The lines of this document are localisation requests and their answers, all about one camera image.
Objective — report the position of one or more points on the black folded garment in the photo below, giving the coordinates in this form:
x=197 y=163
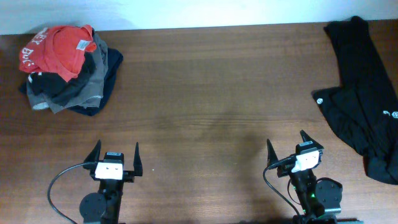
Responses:
x=54 y=86

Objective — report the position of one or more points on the red folded shirt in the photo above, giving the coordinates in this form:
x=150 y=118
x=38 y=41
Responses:
x=59 y=49

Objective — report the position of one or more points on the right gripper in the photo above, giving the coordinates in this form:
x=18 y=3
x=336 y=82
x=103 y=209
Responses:
x=272 y=156

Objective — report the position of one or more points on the grey folded garment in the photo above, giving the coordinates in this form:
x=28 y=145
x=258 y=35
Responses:
x=91 y=93

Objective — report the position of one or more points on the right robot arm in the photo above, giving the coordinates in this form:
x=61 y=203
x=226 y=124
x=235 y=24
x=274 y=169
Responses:
x=319 y=198

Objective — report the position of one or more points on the navy folded garment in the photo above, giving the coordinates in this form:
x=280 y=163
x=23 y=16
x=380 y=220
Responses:
x=115 y=58

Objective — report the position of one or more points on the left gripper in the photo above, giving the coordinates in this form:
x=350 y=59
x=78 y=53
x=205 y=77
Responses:
x=129 y=175

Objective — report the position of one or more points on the black t-shirt with logo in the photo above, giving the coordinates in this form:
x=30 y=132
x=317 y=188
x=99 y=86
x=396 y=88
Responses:
x=362 y=111

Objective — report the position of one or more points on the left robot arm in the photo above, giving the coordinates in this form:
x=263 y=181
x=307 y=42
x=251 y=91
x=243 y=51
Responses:
x=104 y=205

